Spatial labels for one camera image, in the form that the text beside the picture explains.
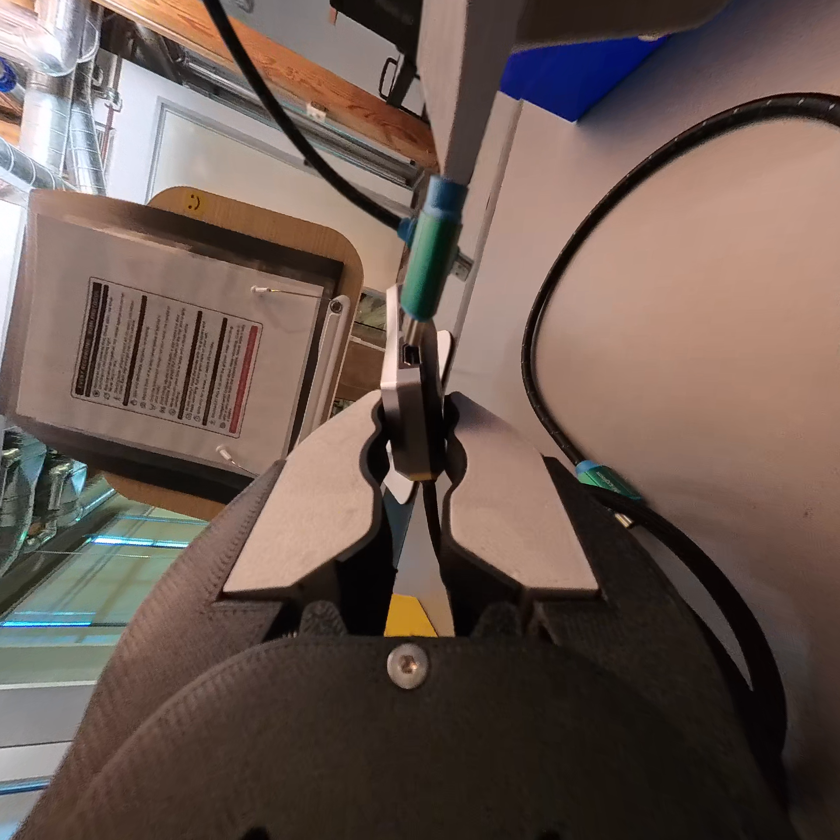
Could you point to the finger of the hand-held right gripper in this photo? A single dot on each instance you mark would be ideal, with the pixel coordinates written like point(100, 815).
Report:
point(463, 85)
point(590, 19)

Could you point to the blue box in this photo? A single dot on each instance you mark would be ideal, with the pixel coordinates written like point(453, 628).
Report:
point(577, 79)

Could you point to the silver hdmi switch box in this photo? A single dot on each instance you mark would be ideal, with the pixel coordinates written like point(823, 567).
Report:
point(403, 420)

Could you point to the rounded wooden board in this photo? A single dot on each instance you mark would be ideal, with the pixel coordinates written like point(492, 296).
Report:
point(341, 256)

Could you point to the grey panel with warning label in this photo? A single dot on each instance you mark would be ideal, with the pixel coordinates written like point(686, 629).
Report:
point(164, 341)

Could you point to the wooden ceiling beam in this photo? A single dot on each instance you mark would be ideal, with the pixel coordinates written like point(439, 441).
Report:
point(295, 72)

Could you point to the silver ventilation duct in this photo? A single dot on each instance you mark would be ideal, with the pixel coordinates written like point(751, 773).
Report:
point(59, 98)

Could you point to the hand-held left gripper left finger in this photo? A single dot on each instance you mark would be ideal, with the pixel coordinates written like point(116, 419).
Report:
point(308, 505)

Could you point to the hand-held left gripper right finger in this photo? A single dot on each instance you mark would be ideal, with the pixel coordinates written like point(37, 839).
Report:
point(518, 505)

